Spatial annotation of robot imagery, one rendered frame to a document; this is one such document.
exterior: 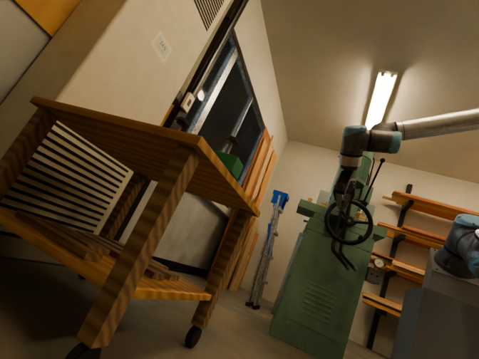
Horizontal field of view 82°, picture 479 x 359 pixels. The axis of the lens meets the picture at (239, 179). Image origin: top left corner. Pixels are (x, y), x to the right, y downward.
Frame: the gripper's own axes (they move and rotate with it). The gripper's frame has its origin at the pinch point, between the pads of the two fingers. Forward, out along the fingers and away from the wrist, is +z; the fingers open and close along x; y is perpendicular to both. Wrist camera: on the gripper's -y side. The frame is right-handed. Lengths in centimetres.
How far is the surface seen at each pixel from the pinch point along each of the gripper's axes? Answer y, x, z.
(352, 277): 43, -7, 62
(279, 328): 7, 26, 91
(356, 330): 210, -14, 255
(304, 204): 58, 33, 27
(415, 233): 267, -55, 121
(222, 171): -64, 21, -30
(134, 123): -76, 40, -41
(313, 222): 53, 24, 37
